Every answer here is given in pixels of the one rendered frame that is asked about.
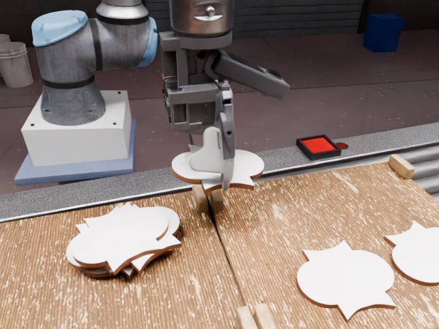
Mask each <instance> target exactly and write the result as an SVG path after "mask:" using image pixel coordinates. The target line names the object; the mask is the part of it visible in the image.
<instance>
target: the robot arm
mask: <svg viewBox="0 0 439 329"><path fill-rule="evenodd" d="M234 5H235V0H169V6H170V16H171V27H172V28H173V29H174V30H173V31H166V32H159V39H160V46H161V60H162V67H163V74H162V82H163V89H162V94H163V98H164V103H165V110H166V115H167V118H168V121H169V123H172V132H176V131H178V132H180V133H187V134H201V135H203V147H202V149H200V150H199V151H198V152H196V153H194V154H193V155H192V156H191V157H190V159H189V165H190V167H191V168H192V169H193V170H195V171H199V172H211V173H218V174H221V185H222V191H227V190H228V188H229V185H230V183H231V180H232V178H233V170H234V165H235V123H234V117H233V92H232V89H231V87H230V85H231V83H232V81H233V82H236V83H238V84H241V85H243V86H246V87H248V88H250V89H253V90H255V91H258V92H260V94H262V95H264V96H266V97H272V98H275V99H277V100H279V101H281V100H283V99H284V97H285V95H286V94H287V92H288V91H289V85H288V84H287V83H286V82H285V81H284V80H283V78H282V77H281V75H280V74H279V73H278V72H276V71H275V70H267V69H264V68H262V67H260V66H258V65H255V64H253V63H251V62H249V61H246V60H245V59H242V58H240V57H238V56H236V55H233V54H231V53H229V52H226V51H225V50H222V49H220V48H223V47H225V46H228V45H230V44H231V43H232V29H231V28H232V27H233V26H234ZM96 13H97V18H88V17H87V16H86V13H85V12H82V11H80V10H63V11H58V12H52V13H49V14H45V15H42V16H40V17H38V18H37V19H35V20H34V22H33V23H32V26H31V28H32V33H33V45H34V46H35V49H36V53H37V59H38V62H39V68H40V72H41V77H42V82H43V89H42V97H41V114H42V118H43V119H44V120H45V121H47V122H49V123H51V124H54V125H61V126H76V125H84V124H87V123H91V122H94V121H96V120H98V119H100V118H101V117H103V116H104V114H105V112H106V106H105V100H104V99H103V96H102V95H101V92H100V91H99V88H98V87H97V84H96V83H95V77H94V71H105V70H114V69H130V68H132V69H136V68H137V67H146V66H148V65H150V64H151V63H152V61H153V60H154V58H155V54H156V51H157V27H156V24H155V20H154V19H153V18H152V17H150V16H149V15H148V9H147V8H146V7H145V6H144V5H143V4H142V0H102V2H101V4H100V5H99V6H98V7H97V8H96ZM198 50H200V51H199V52H197V51H198ZM217 124H218V128H216V125H217Z"/></svg>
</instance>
